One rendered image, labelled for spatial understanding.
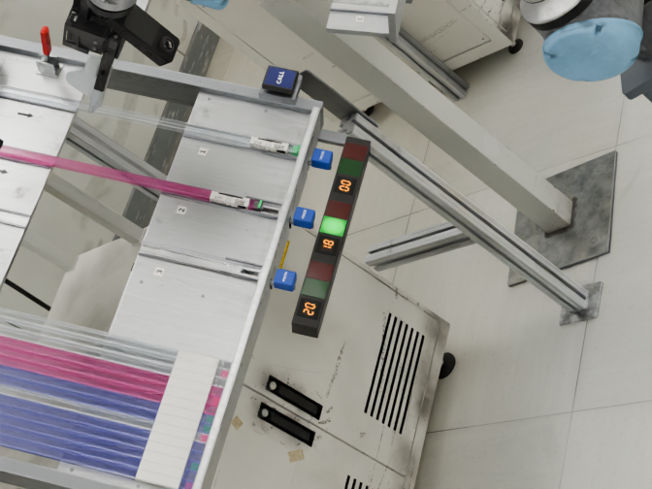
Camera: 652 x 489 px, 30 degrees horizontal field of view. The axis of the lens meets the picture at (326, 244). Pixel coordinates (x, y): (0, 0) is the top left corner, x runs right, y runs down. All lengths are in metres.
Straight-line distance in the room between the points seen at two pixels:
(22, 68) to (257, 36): 1.16
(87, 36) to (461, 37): 1.36
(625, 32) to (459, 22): 1.42
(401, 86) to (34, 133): 0.67
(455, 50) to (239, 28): 0.56
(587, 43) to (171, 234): 0.70
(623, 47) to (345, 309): 0.98
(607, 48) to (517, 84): 1.42
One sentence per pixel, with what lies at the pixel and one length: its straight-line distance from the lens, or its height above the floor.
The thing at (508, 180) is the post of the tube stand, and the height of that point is 0.19.
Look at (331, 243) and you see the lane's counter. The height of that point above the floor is 0.65.
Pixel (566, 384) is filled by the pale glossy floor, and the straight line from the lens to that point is 2.32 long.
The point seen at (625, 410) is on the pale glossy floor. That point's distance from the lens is 2.20.
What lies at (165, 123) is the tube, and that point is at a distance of 1.95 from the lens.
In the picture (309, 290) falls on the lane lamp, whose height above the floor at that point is 0.66.
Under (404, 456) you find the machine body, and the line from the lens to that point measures 2.37.
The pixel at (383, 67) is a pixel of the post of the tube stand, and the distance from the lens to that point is 2.22.
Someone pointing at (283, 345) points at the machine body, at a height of 0.44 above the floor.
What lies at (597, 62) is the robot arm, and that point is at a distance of 1.54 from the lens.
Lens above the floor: 1.57
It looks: 30 degrees down
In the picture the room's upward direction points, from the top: 56 degrees counter-clockwise
